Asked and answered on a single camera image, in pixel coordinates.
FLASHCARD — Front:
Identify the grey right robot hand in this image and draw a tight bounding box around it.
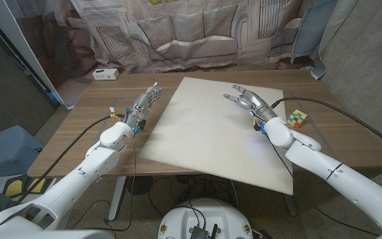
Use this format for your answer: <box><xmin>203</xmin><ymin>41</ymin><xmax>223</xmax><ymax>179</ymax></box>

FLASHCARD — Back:
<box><xmin>223</xmin><ymin>84</ymin><xmax>278</xmax><ymax>129</ymax></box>

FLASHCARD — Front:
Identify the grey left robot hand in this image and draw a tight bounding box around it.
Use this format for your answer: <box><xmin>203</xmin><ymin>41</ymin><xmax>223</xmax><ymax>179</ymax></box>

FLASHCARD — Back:
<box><xmin>121</xmin><ymin>82</ymin><xmax>163</xmax><ymax>133</ymax></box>

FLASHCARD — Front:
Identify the white memory foam sheet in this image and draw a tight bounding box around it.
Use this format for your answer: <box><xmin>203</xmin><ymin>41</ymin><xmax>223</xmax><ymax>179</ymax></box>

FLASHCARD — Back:
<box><xmin>137</xmin><ymin>76</ymin><xmax>294</xmax><ymax>196</ymax></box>

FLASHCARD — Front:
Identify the multicoloured Rubik's cube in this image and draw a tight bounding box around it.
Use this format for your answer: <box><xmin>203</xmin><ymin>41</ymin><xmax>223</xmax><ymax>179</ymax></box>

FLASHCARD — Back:
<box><xmin>286</xmin><ymin>109</ymin><xmax>308</xmax><ymax>129</ymax></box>

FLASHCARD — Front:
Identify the white power strip box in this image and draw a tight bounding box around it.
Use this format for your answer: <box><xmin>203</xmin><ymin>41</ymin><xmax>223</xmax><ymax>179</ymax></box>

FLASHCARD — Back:
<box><xmin>92</xmin><ymin>68</ymin><xmax>120</xmax><ymax>81</ymax></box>

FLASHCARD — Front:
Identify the printed living room backdrop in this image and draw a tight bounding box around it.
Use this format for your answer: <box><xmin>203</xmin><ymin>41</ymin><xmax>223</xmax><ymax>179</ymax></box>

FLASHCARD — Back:
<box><xmin>3</xmin><ymin>0</ymin><xmax>340</xmax><ymax>109</ymax></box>

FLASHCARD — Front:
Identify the white table leg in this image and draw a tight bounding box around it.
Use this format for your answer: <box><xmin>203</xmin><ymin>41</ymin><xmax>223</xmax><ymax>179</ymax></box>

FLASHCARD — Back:
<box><xmin>107</xmin><ymin>176</ymin><xmax>127</xmax><ymax>222</ymax></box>

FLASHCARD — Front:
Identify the white robot torso base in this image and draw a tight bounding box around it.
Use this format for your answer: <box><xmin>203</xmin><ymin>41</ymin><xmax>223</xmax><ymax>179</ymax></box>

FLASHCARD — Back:
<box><xmin>157</xmin><ymin>197</ymin><xmax>254</xmax><ymax>239</ymax></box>

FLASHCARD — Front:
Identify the blue grey bin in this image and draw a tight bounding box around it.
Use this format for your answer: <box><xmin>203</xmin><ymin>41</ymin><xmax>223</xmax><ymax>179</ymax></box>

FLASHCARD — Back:
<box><xmin>0</xmin><ymin>125</ymin><xmax>44</xmax><ymax>182</ymax></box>

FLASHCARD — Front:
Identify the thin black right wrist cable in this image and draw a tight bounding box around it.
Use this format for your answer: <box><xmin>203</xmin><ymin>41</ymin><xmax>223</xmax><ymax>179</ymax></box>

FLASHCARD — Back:
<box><xmin>260</xmin><ymin>124</ymin><xmax>294</xmax><ymax>179</ymax></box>

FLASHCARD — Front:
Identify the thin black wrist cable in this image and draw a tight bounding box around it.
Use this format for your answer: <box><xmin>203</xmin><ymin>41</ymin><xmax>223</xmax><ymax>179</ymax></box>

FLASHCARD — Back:
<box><xmin>104</xmin><ymin>132</ymin><xmax>139</xmax><ymax>232</ymax></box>
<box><xmin>260</xmin><ymin>124</ymin><xmax>294</xmax><ymax>179</ymax></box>

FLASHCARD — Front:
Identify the thin black left wrist cable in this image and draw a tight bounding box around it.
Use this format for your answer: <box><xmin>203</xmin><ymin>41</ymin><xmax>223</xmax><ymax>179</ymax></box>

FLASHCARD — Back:
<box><xmin>104</xmin><ymin>132</ymin><xmax>139</xmax><ymax>232</ymax></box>

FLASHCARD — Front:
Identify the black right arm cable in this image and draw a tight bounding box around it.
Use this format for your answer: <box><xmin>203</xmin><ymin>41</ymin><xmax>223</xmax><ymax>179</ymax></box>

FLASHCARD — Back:
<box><xmin>270</xmin><ymin>97</ymin><xmax>382</xmax><ymax>153</ymax></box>

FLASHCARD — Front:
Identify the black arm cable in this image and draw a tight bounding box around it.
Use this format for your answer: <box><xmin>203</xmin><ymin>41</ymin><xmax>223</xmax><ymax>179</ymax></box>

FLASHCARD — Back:
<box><xmin>270</xmin><ymin>97</ymin><xmax>382</xmax><ymax>153</ymax></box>
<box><xmin>11</xmin><ymin>114</ymin><xmax>125</xmax><ymax>206</ymax></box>

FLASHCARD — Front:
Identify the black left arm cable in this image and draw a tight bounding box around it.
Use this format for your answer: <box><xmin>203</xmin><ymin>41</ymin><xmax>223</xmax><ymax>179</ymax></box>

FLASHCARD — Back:
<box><xmin>11</xmin><ymin>114</ymin><xmax>125</xmax><ymax>206</ymax></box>

